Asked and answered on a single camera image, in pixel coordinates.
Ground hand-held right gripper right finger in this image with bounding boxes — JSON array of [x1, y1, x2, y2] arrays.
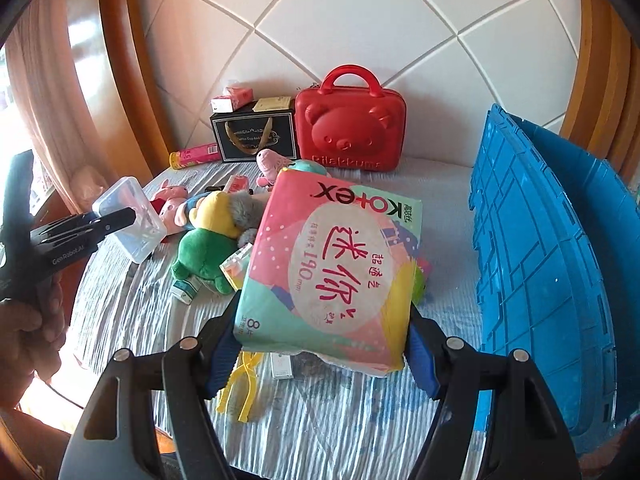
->
[[400, 305, 563, 480]]

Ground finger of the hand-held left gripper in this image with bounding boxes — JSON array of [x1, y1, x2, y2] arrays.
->
[[30, 207, 137, 251]]

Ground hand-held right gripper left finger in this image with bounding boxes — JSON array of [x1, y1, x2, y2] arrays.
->
[[59, 302, 251, 480]]

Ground clear plastic box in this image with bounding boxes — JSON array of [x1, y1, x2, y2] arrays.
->
[[91, 176, 168, 263]]

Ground pink green sanitary pad pack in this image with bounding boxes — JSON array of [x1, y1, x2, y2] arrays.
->
[[235, 166, 426, 377]]

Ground blue plastic crate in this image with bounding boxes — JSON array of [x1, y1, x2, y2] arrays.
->
[[470, 104, 633, 441]]

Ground person's left hand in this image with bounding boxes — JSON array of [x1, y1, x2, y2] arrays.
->
[[0, 270, 68, 408]]

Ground yellow plastic tongs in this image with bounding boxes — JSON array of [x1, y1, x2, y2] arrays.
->
[[216, 350, 263, 423]]

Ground pig plush blue shirt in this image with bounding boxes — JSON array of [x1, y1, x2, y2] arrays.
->
[[160, 192, 211, 236]]

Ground pig plush red dress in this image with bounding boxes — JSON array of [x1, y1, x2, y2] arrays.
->
[[150, 184, 188, 216]]

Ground small white green box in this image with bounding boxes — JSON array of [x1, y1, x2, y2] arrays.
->
[[171, 277, 201, 306]]

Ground green crocodile plush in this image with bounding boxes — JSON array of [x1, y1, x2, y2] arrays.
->
[[410, 257, 431, 306]]

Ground white box orange stripe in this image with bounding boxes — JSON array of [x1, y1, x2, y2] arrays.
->
[[220, 242, 256, 291]]

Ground yellow duck plush green body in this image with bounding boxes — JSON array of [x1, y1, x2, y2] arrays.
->
[[171, 191, 246, 295]]

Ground striped grey bed sheet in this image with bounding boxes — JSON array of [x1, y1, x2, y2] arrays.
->
[[67, 155, 506, 480]]

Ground pink tube can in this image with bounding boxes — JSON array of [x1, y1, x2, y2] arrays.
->
[[169, 142, 219, 170]]

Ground beige curtain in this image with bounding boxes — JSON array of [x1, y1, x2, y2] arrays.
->
[[5, 10, 108, 216]]

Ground grey plush toy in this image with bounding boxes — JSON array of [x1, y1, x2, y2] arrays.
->
[[227, 191, 273, 246]]

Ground black gift box gold ribbon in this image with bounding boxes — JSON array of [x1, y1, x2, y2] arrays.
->
[[209, 110, 300, 164]]

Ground pig plush teal body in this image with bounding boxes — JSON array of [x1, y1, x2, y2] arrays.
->
[[256, 149, 331, 191]]

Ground pink tissue pack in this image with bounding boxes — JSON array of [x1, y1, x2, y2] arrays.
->
[[210, 86, 254, 113]]

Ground flat yellow box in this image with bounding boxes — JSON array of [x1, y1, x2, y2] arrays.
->
[[252, 96, 293, 112]]

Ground red bear suitcase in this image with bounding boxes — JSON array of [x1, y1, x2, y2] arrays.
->
[[294, 66, 407, 175]]

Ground wood framed white padded headboard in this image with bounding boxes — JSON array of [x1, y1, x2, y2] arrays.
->
[[97, 0, 636, 181]]

